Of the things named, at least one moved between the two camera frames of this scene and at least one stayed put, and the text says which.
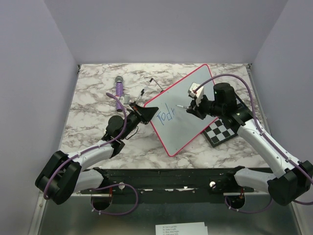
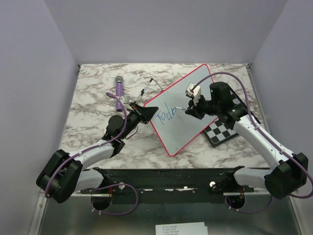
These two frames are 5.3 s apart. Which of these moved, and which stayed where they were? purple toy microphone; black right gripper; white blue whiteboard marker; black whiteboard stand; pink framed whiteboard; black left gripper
Moved: pink framed whiteboard; white blue whiteboard marker
Stayed: black left gripper; purple toy microphone; black whiteboard stand; black right gripper
